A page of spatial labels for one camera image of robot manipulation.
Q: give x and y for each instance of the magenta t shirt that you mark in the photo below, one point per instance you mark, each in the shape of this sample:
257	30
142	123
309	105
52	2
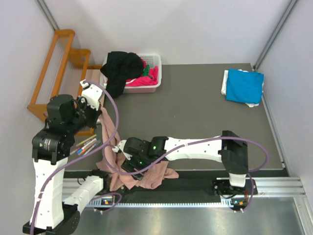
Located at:
144	80

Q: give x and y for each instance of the bundle of marker pens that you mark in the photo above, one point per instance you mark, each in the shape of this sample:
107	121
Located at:
83	146

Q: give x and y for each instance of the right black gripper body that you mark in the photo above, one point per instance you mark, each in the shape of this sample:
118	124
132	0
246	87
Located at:
140	163

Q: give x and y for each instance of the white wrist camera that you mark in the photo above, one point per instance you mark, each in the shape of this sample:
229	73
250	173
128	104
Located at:
119	148
92	94

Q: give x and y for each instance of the pink t shirt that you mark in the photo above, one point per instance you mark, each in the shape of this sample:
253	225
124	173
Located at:
118	166

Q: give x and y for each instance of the blue folded t shirt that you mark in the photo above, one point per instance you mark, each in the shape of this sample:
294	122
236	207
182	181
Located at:
244	85

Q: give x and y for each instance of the white folded t shirt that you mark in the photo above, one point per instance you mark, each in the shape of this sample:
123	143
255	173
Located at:
225	83

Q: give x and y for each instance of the green t shirt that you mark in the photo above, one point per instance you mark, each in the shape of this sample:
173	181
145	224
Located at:
146	71

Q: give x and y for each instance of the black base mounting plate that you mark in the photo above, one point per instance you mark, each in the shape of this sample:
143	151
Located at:
190	187

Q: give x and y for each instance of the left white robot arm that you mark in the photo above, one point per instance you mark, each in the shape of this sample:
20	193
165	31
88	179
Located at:
66	116

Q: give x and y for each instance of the orange wooden rack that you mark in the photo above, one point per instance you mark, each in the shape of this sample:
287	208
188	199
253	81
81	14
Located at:
64	68

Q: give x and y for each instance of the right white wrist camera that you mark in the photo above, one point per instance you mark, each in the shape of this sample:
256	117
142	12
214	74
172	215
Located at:
119	148

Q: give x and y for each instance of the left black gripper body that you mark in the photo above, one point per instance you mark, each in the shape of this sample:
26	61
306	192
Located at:
92	117

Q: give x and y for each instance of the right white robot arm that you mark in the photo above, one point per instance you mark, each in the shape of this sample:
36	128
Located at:
228	149

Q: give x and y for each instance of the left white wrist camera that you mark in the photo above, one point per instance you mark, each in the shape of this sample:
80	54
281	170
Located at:
92	94

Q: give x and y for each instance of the grey slotted cable duct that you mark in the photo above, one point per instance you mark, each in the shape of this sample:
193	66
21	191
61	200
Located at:
223	203

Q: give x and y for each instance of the black t shirt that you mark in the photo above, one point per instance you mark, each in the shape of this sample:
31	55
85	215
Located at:
120	67

